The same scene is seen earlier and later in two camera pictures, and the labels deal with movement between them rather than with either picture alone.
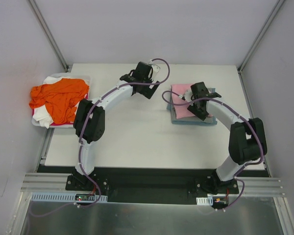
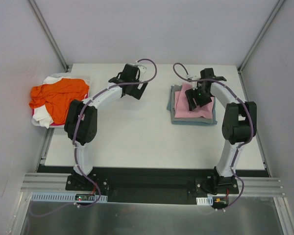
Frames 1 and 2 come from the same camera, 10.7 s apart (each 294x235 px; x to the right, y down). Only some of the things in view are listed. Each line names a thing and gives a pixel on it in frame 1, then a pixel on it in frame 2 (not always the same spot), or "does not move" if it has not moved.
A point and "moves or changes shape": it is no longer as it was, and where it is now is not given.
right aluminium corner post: (259, 35) does not move
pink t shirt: (181, 111) moves or changes shape
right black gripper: (197, 110) -> (194, 98)
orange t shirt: (60, 98) does not move
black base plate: (158, 185) does not move
